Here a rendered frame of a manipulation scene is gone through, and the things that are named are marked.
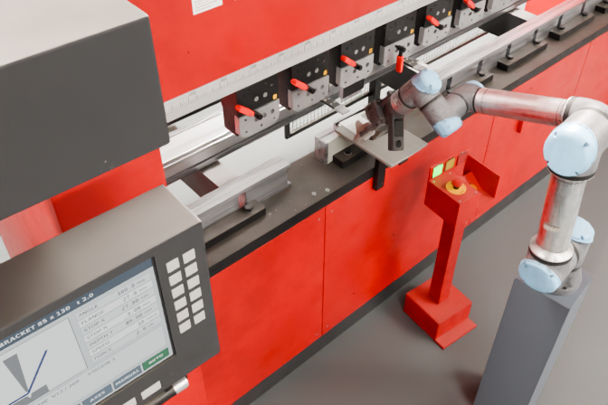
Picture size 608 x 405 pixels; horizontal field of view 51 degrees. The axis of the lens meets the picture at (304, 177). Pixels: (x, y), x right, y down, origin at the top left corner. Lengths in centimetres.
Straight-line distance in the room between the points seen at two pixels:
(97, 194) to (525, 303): 136
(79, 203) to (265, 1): 72
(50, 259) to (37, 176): 20
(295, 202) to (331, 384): 90
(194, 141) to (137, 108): 134
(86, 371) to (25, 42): 54
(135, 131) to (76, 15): 16
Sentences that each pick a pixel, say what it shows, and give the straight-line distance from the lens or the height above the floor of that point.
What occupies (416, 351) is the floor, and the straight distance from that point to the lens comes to 283.
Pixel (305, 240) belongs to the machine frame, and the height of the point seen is 73.
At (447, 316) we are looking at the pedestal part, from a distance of 280.
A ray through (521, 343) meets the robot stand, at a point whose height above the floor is 51.
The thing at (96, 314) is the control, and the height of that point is 153.
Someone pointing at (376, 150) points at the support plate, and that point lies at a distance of 212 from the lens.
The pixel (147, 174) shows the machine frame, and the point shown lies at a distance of 144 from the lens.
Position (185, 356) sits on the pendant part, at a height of 130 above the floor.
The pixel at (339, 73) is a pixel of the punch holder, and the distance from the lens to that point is 205.
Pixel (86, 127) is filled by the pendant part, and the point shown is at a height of 183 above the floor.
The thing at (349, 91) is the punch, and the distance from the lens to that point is 218.
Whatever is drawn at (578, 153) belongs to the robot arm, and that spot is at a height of 138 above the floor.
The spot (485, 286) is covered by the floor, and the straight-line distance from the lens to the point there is 311.
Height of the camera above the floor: 231
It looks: 41 degrees down
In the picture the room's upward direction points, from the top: straight up
